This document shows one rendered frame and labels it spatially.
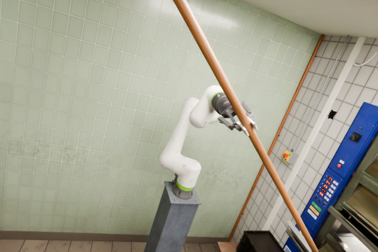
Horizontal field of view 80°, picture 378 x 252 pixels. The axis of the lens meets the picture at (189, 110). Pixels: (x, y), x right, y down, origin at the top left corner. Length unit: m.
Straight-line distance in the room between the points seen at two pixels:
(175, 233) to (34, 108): 1.42
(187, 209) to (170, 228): 0.18
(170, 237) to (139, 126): 0.91
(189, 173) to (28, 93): 1.35
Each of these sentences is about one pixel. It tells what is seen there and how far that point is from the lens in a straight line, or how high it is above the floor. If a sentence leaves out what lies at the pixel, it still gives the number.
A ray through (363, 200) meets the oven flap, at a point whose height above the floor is 1.55.
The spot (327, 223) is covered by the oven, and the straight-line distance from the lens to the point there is 2.16.
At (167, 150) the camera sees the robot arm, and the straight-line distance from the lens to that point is 1.54.
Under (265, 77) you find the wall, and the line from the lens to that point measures 2.25.
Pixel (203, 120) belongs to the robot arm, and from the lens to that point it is 1.08.
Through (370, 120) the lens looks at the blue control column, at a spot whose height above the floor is 2.05.
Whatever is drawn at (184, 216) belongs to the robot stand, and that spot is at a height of 1.08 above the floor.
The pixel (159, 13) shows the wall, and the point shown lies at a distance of 1.87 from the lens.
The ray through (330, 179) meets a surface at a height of 1.53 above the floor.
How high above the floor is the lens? 2.17
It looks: 16 degrees down
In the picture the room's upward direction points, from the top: 18 degrees clockwise
